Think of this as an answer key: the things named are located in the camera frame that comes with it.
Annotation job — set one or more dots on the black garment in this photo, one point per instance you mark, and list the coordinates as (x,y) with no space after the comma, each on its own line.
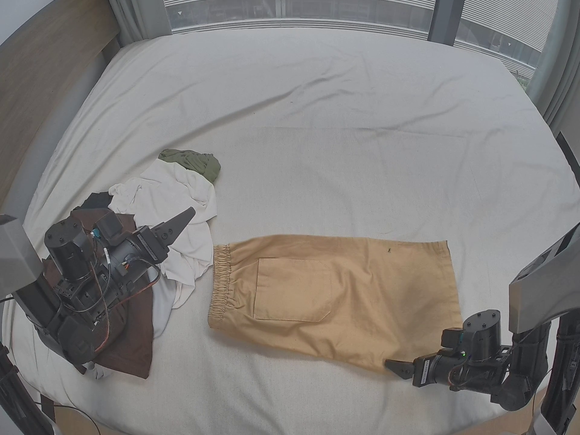
(97,201)

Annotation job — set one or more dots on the bed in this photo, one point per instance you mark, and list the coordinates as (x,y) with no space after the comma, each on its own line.
(340,129)

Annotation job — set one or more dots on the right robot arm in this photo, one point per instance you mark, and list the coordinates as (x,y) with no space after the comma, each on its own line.
(482,333)

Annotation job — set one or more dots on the brown garment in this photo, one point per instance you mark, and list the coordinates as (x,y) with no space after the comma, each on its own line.
(131,333)

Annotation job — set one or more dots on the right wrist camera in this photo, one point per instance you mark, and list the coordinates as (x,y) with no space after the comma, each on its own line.
(453,340)

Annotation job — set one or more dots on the window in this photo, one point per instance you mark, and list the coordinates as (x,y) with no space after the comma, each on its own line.
(317,7)

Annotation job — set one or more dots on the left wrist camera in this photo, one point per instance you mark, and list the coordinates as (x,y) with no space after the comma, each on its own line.
(108,224)

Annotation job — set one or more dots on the olive green garment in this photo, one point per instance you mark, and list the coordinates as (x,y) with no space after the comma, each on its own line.
(199,163)

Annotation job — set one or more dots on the grey-green curtain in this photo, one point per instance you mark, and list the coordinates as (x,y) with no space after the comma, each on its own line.
(136,7)
(562,61)

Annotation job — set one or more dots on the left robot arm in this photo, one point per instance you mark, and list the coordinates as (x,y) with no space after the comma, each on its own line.
(68,247)

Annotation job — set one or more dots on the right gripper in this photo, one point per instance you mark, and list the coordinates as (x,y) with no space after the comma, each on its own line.
(435,370)

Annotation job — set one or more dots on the white garment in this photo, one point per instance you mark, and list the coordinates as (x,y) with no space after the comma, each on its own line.
(181,197)

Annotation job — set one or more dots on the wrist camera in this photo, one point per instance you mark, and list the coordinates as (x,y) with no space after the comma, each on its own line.
(453,340)
(108,224)

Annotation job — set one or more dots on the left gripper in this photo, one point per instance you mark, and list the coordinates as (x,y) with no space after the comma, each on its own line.
(138,252)

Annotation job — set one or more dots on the tan shorts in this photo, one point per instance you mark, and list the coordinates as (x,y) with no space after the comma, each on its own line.
(340,288)

